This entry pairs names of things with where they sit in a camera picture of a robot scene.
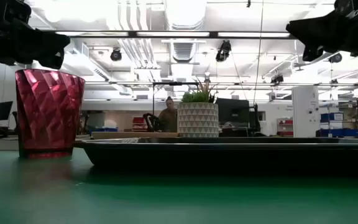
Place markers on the blue storage box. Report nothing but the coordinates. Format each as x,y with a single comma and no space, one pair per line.
331,117
337,132

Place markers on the black paperback book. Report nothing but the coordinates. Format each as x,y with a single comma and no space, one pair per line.
129,135

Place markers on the black office chair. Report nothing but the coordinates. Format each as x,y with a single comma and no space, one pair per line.
151,123

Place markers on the person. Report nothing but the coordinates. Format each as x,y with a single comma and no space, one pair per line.
168,119

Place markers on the red storage bins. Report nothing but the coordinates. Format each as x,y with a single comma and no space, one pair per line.
285,127
138,124

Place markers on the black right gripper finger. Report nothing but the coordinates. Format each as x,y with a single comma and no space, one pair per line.
314,31

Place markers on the black plastic tray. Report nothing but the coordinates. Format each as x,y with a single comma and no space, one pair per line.
228,157

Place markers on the green table mat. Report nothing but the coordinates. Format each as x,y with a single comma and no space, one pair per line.
179,199

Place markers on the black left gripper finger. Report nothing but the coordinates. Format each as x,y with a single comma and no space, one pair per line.
54,48

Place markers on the white patterned plant pot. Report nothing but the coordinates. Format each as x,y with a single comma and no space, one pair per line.
197,121

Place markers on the black ceiling spotlight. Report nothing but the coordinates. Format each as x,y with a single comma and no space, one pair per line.
277,79
223,51
116,55
335,58

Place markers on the green succulent plant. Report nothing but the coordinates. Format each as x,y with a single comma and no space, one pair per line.
197,96

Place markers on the red faceted plastic cup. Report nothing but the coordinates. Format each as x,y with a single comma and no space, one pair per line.
48,115

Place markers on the black overhead light bar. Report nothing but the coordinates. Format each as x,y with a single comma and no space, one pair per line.
172,34

